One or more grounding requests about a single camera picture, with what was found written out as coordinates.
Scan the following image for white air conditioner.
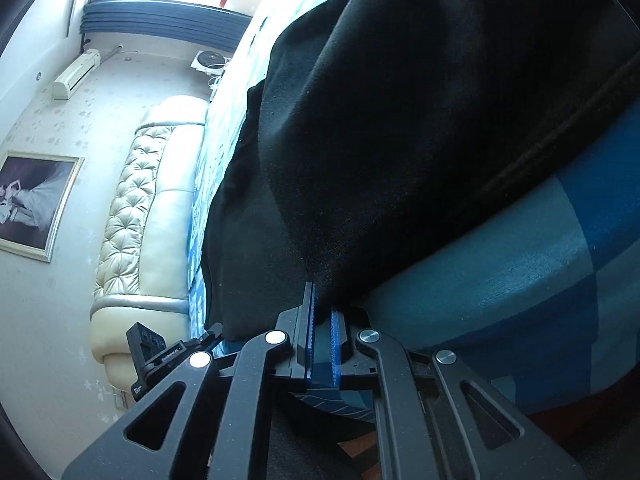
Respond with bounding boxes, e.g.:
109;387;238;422
52;48;102;100

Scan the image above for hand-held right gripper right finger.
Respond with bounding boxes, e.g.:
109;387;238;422
327;307;586;480

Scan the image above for blue patterned bed sheet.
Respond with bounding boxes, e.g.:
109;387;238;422
187;0;640;417

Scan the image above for framed wall picture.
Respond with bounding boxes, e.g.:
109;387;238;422
0;150;85;263

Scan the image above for blue pleated curtain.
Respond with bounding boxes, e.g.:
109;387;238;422
81;0;253;56

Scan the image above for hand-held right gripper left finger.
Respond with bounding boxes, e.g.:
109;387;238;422
62;282;331;480

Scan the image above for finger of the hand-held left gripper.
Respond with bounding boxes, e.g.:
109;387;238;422
199;322;224;357

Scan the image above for black pants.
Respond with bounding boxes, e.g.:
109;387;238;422
201;0;640;342

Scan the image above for cream tufted leather headboard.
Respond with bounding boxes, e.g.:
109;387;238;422
89;95;210;393

